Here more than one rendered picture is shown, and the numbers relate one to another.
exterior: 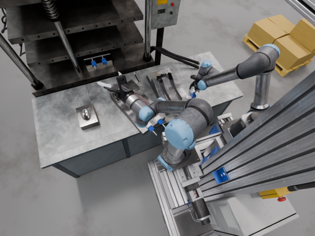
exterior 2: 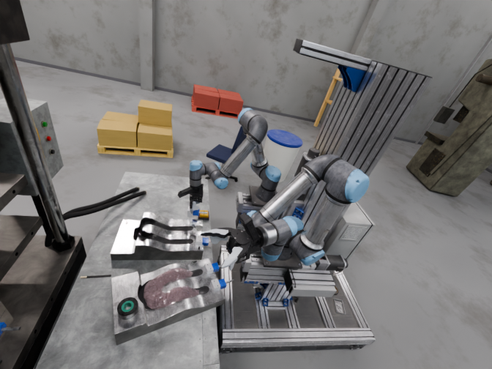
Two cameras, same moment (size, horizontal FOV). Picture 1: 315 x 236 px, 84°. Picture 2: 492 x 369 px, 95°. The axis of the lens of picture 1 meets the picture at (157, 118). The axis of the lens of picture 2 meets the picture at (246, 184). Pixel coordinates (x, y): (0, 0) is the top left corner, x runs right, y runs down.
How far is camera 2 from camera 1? 0.95 m
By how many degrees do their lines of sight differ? 55
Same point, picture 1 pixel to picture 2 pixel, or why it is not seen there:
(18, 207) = not seen: outside the picture
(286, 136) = (369, 130)
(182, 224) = (307, 321)
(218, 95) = not seen: hidden behind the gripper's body
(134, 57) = (35, 264)
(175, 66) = (119, 214)
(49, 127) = not seen: outside the picture
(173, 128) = (361, 179)
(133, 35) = (13, 228)
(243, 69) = (260, 133)
